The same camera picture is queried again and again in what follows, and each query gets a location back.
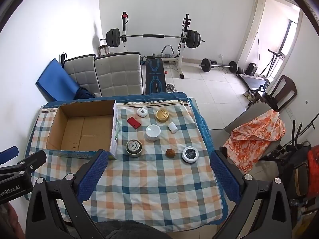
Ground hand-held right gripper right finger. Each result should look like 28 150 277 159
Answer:
210 146 293 239

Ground blue foam mat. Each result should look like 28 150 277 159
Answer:
36 58 81 102

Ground black weight bench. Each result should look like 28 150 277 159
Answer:
145 57 166 94

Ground metal perforated lid tin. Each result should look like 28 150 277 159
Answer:
126 139 143 158

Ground dark blue cloth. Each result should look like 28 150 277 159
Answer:
75 87 96 99

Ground white barbell rack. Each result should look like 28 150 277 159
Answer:
121 12 192 79

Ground black tripod stands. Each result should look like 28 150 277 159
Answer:
274 119 319 205

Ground grey chair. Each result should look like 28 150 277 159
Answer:
223 102 282 177

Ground white jar with black lid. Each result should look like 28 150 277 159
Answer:
181 146 199 164

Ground red case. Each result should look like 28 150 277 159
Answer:
127 117 141 130

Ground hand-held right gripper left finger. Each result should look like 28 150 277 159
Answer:
26 149 109 239

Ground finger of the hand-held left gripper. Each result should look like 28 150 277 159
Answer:
0 146 19 165
0 150 47 177

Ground black treadmill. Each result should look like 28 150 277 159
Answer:
238 73 270 91

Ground round gold tin lid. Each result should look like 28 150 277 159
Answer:
156 109 170 123

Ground dark wooden chair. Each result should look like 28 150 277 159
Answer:
257 75 297 112

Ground short barbell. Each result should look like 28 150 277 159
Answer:
199 58 238 73

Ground orange floral cloth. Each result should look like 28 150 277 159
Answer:
223 110 286 174

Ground white quilted cushion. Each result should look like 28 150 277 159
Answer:
94 52 144 97
63 54 101 97

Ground white door frame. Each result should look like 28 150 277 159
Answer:
237 0 303 80

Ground white round jar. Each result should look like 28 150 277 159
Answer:
146 124 161 141

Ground red bag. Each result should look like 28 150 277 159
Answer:
308 147 319 192

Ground cardboard box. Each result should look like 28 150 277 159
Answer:
46 100 119 160

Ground long barbell with black plates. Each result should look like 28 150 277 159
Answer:
100 28 206 49

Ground plaid blanket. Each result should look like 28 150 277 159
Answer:
26 92 228 226

